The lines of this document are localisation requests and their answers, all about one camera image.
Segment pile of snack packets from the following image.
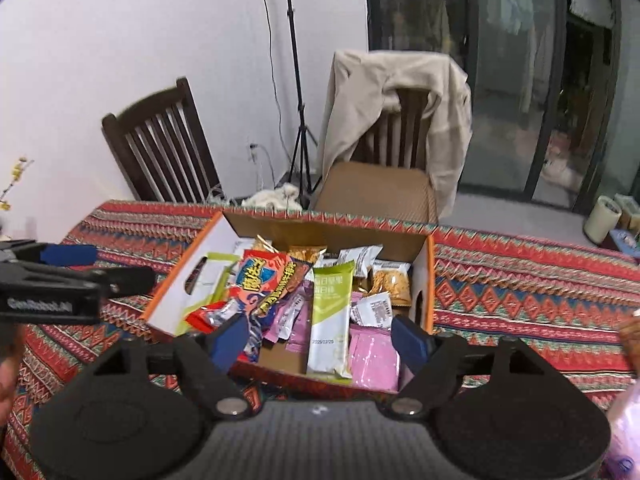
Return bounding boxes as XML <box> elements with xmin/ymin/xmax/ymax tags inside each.
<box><xmin>185</xmin><ymin>235</ymin><xmax>413</xmax><ymax>393</ymax></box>

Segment cream cylindrical jar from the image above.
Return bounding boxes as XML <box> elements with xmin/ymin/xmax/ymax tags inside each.
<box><xmin>584</xmin><ymin>195</ymin><xmax>623</xmax><ymax>246</ymax></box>

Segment black framed glass door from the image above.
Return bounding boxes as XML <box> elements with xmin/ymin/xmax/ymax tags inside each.
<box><xmin>362</xmin><ymin>0</ymin><xmax>640</xmax><ymax>211</ymax></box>

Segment cream cloth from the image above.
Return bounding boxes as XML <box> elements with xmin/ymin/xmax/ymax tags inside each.
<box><xmin>242</xmin><ymin>183</ymin><xmax>303</xmax><ymax>211</ymax></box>

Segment person's left hand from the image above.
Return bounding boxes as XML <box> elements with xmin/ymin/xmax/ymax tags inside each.
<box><xmin>0</xmin><ymin>355</ymin><xmax>24</xmax><ymax>428</ymax></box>

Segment red foil snack packet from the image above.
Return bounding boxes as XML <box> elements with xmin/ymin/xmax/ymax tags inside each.
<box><xmin>185</xmin><ymin>300</ymin><xmax>241</xmax><ymax>335</ymax></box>

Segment wooden chair with woven seat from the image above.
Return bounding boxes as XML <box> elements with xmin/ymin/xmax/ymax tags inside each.
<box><xmin>310</xmin><ymin>87</ymin><xmax>441</xmax><ymax>226</ymax></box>

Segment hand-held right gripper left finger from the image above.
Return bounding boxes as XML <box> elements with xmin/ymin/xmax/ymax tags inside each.
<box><xmin>92</xmin><ymin>312</ymin><xmax>253</xmax><ymax>418</ymax></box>

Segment yellow flower twigs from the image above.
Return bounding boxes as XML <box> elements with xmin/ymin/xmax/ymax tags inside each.
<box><xmin>0</xmin><ymin>157</ymin><xmax>35</xmax><ymax>212</ymax></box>

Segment studio light on stand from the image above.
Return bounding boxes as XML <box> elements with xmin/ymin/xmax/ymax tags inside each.
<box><xmin>280</xmin><ymin>0</ymin><xmax>323</xmax><ymax>208</ymax></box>

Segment beige jacket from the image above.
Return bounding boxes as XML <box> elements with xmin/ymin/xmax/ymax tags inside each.
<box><xmin>315</xmin><ymin>50</ymin><xmax>473</xmax><ymax>216</ymax></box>

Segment green and white snack packet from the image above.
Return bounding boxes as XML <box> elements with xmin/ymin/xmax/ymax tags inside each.
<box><xmin>306</xmin><ymin>260</ymin><xmax>356</xmax><ymax>379</ymax></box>

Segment pink snack packet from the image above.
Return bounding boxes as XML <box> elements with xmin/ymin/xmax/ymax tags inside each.
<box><xmin>350</xmin><ymin>324</ymin><xmax>402</xmax><ymax>392</ymax></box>

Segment purple tissue pack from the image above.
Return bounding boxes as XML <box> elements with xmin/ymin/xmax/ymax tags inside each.
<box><xmin>604</xmin><ymin>375</ymin><xmax>640</xmax><ymax>480</ymax></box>

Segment dark wooden chair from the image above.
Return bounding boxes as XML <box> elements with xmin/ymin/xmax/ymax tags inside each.
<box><xmin>101</xmin><ymin>77</ymin><xmax>223</xmax><ymax>203</ymax></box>

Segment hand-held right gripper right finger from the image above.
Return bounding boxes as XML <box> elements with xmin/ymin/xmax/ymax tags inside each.
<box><xmin>387</xmin><ymin>314</ymin><xmax>546</xmax><ymax>417</ymax></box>

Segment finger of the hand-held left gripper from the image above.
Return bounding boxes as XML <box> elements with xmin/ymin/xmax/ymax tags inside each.
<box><xmin>0</xmin><ymin>240</ymin><xmax>99</xmax><ymax>267</ymax></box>
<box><xmin>15</xmin><ymin>260</ymin><xmax>157</xmax><ymax>297</ymax></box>

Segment orange blue snack packet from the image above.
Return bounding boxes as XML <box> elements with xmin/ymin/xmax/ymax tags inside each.
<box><xmin>235</xmin><ymin>250</ymin><xmax>313</xmax><ymax>317</ymax></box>

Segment red cardboard box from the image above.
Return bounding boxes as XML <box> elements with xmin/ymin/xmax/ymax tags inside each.
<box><xmin>141</xmin><ymin>210</ymin><xmax>436</xmax><ymax>401</ymax></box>

